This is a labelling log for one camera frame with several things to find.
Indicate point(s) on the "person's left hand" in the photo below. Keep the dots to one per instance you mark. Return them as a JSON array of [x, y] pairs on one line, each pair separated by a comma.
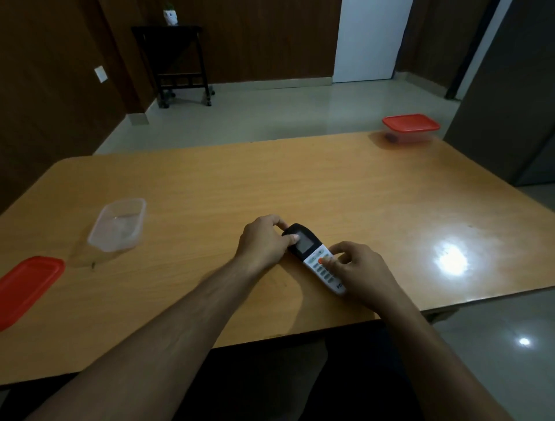
[[262, 245]]

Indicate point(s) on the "person's right forearm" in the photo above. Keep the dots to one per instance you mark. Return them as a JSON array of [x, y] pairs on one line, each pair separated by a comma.
[[438, 368]]

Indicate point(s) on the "low wooden table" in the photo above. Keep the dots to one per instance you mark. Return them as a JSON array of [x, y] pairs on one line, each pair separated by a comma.
[[217, 195]]

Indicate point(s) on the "small clear plastic container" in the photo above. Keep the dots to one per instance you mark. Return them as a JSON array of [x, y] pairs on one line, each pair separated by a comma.
[[119, 225]]

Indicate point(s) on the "grey refrigerator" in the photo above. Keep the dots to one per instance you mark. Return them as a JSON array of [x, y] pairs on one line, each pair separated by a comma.
[[507, 95]]

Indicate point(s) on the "large clear plastic container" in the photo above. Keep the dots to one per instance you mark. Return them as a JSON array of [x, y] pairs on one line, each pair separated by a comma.
[[409, 136]]

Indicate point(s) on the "white door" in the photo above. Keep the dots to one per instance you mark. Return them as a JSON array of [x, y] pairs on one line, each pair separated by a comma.
[[370, 41]]

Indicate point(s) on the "black side table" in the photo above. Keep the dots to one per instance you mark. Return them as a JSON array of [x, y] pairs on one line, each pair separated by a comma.
[[169, 43]]

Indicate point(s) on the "small red lid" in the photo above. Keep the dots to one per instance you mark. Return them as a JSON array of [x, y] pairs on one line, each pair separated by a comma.
[[26, 288]]

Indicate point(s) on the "person's right hand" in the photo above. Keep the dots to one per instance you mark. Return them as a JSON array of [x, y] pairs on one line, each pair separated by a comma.
[[368, 277]]

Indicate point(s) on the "person's legs in dark trousers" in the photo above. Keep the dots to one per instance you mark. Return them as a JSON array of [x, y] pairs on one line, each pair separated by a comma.
[[282, 381]]

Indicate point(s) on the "person's left forearm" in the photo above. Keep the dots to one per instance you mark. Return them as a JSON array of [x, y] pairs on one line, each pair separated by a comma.
[[151, 347]]

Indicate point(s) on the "large red lid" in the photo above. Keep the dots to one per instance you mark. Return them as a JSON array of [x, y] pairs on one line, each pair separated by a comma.
[[411, 122]]

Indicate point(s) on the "white plant pot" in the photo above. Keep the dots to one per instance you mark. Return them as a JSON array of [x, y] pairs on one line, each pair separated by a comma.
[[170, 16]]

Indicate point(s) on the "white wall socket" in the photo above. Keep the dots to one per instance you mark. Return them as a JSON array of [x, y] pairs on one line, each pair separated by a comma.
[[101, 74]]

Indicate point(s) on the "white remote control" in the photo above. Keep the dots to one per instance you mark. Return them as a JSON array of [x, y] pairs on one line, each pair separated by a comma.
[[310, 249]]

